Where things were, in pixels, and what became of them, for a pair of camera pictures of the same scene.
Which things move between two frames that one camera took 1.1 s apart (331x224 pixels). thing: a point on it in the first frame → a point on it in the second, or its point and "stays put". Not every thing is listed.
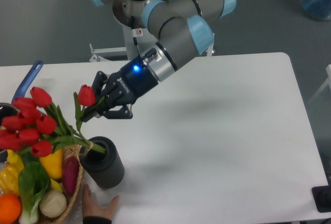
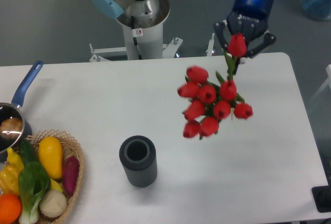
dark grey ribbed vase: x=106 y=169 → x=137 y=154
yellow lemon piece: x=56 y=185 stays put
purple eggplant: x=70 y=172 stays put
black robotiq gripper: x=125 y=86 → x=253 y=2
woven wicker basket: x=74 y=150 stays put
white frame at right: x=328 y=83 stays put
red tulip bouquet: x=39 y=125 → x=211 y=102
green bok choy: x=33 y=180 stays put
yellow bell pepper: x=9 y=176 stays put
